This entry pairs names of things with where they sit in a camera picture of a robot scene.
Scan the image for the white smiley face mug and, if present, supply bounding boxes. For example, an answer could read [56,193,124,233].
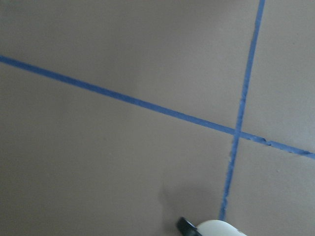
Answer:
[176,217,246,236]

